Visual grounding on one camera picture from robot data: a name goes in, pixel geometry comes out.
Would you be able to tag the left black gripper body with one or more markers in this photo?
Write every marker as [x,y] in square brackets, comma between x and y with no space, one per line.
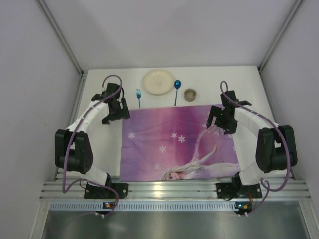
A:
[119,112]

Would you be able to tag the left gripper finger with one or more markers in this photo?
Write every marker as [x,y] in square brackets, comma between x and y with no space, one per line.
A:
[123,112]
[107,119]

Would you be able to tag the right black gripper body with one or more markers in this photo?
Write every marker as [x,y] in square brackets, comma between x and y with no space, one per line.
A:
[222,121]

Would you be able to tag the blue metallic fork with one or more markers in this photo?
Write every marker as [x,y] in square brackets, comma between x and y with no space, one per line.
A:
[138,95]

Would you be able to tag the cream round plate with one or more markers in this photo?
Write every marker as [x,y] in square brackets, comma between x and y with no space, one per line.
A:
[158,82]

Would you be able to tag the blue metallic spoon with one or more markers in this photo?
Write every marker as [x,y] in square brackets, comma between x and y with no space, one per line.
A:
[177,85]

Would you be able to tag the purple printed placemat cloth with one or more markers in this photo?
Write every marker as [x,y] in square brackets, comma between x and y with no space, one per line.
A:
[173,143]

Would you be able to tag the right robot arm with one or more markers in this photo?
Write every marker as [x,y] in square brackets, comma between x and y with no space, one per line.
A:
[275,148]

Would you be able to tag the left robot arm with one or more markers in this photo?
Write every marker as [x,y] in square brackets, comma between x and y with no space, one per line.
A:
[73,151]

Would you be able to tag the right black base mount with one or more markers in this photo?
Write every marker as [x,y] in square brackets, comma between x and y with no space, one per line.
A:
[228,191]

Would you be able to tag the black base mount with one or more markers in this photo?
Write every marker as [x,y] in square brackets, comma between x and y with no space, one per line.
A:
[228,191]
[96,192]

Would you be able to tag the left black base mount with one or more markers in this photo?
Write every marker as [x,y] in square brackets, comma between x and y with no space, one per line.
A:
[96,192]

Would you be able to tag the slotted cable duct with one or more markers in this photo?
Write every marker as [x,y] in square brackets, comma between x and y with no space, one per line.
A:
[147,206]

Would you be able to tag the aluminium mounting rail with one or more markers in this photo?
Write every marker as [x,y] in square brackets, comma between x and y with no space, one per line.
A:
[197,190]

